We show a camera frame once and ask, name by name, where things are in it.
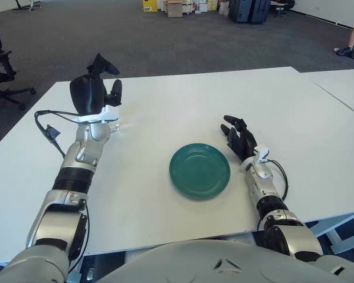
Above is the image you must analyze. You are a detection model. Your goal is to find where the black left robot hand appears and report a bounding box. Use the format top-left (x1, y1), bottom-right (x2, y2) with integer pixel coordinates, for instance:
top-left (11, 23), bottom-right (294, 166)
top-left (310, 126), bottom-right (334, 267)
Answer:
top-left (69, 52), bottom-right (124, 116)

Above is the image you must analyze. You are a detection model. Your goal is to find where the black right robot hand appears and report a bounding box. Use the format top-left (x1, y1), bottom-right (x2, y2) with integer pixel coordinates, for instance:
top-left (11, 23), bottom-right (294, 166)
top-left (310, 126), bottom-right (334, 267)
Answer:
top-left (220, 115), bottom-right (258, 163)

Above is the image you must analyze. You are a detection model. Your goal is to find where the green round plate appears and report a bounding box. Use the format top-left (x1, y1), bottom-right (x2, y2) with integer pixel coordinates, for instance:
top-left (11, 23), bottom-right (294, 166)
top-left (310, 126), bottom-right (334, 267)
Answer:
top-left (169, 143), bottom-right (231, 201)

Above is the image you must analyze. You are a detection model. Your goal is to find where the black office chair with armrest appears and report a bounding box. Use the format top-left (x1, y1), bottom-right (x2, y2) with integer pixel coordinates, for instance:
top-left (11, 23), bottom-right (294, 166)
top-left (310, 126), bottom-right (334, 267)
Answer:
top-left (0, 16), bottom-right (37, 114)

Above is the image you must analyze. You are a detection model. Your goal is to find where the black and white floor stand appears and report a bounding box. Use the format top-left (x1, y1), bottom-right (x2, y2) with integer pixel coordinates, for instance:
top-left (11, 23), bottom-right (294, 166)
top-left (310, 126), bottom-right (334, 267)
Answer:
top-left (11, 0), bottom-right (42, 11)

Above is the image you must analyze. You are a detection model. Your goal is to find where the yellow box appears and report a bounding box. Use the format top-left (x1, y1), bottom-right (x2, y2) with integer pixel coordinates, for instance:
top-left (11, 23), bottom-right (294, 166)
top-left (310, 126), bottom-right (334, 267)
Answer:
top-left (141, 0), bottom-right (159, 13)

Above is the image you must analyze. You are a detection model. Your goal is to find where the grey robot torso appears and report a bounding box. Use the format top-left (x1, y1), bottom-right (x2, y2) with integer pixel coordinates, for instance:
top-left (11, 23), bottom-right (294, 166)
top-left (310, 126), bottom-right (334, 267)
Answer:
top-left (91, 238), bottom-right (354, 283)

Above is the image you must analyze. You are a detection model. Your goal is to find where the brown cardboard box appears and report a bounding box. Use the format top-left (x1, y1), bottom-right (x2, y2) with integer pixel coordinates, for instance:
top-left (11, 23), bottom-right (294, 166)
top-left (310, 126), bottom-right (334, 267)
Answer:
top-left (166, 0), bottom-right (183, 18)

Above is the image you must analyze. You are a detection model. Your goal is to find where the stack of white boxes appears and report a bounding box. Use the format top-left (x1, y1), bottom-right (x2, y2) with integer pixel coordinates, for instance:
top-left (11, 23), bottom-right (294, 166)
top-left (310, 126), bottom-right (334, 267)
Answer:
top-left (181, 0), bottom-right (219, 15)

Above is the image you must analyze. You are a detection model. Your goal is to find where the black and red rolling chair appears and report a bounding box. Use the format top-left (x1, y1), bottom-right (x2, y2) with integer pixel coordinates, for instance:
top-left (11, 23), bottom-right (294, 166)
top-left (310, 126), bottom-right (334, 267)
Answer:
top-left (270, 0), bottom-right (296, 16)

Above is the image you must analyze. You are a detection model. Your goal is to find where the seated person in shorts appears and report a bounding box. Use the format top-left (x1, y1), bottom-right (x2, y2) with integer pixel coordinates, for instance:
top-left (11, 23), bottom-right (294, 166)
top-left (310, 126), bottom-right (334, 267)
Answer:
top-left (336, 22), bottom-right (354, 59)

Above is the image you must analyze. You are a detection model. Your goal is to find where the white table leg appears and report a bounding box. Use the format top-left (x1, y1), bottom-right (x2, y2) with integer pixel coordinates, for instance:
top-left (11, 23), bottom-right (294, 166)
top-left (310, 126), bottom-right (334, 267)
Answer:
top-left (67, 255), bottom-right (89, 283)

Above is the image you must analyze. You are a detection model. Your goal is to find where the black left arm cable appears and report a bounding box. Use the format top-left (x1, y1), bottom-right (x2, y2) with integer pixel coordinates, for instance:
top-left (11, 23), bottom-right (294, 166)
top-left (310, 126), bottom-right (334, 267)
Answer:
top-left (34, 109), bottom-right (91, 272)

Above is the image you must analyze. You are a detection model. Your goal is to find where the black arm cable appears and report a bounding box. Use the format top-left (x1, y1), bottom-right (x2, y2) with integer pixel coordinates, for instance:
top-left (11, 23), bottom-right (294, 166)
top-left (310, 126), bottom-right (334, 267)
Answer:
top-left (34, 109), bottom-right (91, 272)
top-left (270, 159), bottom-right (289, 201)

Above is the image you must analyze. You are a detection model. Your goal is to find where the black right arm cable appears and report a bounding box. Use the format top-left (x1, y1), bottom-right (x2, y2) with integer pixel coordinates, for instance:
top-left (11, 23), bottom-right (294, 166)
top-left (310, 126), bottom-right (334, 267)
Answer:
top-left (270, 159), bottom-right (289, 201)

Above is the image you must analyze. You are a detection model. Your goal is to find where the white table leg frame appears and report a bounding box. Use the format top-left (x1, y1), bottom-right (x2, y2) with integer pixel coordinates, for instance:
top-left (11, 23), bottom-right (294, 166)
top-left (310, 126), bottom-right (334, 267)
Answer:
top-left (302, 209), bottom-right (354, 254)

